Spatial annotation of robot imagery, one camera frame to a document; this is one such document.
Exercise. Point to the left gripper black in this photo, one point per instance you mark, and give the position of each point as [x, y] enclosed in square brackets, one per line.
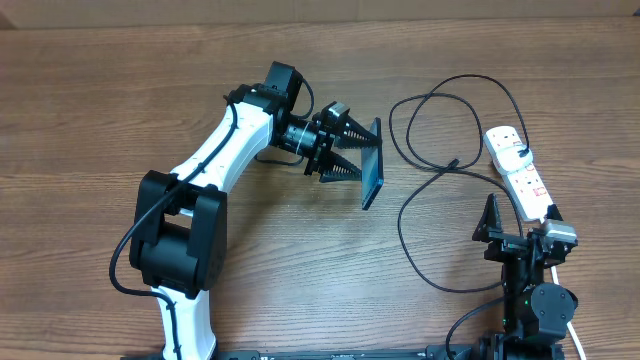
[330, 136]

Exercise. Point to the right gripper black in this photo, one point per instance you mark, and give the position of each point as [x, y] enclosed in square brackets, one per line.
[488, 231]

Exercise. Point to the blue Galaxy S24+ smartphone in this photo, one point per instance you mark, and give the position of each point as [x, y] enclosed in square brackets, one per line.
[372, 167]

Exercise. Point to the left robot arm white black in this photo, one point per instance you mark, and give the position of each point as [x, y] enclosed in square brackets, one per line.
[178, 240]

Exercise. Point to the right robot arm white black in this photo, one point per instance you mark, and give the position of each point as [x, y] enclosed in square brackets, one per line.
[536, 312]

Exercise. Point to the white charger adapter plug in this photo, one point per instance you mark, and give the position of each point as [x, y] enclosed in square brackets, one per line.
[511, 159]

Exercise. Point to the white power strip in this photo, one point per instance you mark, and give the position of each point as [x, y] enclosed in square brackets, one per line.
[526, 186]

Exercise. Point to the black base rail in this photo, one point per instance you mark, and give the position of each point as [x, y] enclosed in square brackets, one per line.
[428, 353]

